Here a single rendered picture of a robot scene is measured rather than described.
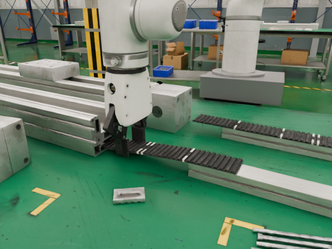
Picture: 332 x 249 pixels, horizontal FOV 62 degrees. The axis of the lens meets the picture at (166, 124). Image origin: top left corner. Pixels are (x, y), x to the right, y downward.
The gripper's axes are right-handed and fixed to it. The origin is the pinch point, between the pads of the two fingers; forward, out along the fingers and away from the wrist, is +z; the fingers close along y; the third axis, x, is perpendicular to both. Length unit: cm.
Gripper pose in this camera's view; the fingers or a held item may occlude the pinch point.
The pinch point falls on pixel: (130, 141)
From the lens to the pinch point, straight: 58.5
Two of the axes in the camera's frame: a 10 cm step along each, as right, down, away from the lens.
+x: -8.7, -1.8, 4.5
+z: 0.0, 9.2, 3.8
